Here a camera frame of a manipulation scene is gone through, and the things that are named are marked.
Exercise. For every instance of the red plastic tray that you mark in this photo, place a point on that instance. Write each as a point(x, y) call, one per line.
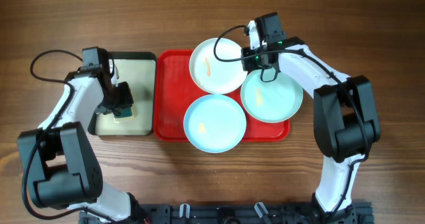
point(175, 91)

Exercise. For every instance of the light blue plate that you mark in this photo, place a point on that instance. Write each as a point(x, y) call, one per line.
point(214, 123)

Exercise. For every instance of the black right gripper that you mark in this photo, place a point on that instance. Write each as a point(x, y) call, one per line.
point(248, 66)

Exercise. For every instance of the green yellow sponge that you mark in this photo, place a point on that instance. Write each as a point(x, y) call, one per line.
point(122, 112)

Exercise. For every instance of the white plate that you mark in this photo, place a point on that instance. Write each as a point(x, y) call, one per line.
point(210, 74)

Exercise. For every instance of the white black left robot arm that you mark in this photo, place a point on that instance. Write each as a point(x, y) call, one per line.
point(61, 172)

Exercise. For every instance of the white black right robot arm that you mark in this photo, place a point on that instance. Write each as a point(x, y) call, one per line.
point(345, 119)

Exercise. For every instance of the mint green plate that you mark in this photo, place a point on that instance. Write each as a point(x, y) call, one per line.
point(270, 97)

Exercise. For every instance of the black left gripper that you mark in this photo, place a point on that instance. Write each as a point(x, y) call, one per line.
point(123, 95)

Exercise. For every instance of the black metal water tray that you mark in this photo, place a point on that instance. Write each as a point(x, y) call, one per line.
point(138, 69)

